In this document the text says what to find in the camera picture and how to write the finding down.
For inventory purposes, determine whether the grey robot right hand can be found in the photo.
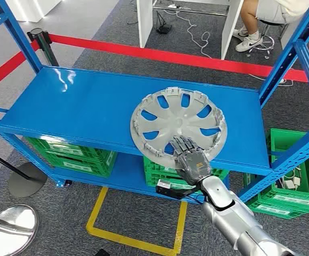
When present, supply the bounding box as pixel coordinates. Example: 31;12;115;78
170;135;212;187

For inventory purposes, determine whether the grey plastic wheel cover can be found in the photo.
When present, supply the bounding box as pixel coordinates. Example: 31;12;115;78
130;87;228;170

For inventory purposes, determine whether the blue metal shelf rack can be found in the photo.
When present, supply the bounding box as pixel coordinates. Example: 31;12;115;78
0;0;309;205

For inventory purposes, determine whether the red barrier belt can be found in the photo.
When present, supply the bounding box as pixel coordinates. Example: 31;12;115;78
0;39;41;95
48;33;309;84

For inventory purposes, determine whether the black router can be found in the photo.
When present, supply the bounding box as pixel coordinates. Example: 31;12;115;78
156;10;172;35

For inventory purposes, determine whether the white desk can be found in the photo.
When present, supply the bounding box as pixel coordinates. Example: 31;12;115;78
136;0;244;60

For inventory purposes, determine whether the person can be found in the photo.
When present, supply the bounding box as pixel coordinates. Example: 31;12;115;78
231;0;309;53

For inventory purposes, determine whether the chrome stool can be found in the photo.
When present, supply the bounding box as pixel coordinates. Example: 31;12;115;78
246;19;289;59

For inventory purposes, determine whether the black pole stanchion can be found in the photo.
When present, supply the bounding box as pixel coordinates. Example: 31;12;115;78
0;146;48;198

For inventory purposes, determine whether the chrome stanchion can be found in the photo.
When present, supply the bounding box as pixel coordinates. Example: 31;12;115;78
0;204;39;256

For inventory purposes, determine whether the black camera mounting bracket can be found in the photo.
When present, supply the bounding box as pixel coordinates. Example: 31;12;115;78
156;183;200;201

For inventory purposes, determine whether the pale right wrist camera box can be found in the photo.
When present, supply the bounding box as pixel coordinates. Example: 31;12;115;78
157;179;172;191

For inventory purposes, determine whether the white charger with cable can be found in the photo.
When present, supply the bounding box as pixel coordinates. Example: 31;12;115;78
277;167;302;191

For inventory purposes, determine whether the white floor cable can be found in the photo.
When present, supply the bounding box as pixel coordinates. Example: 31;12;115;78
164;9;294;88

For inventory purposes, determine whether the black-topped barrier post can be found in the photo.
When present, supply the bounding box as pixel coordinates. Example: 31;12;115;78
27;27;60;68

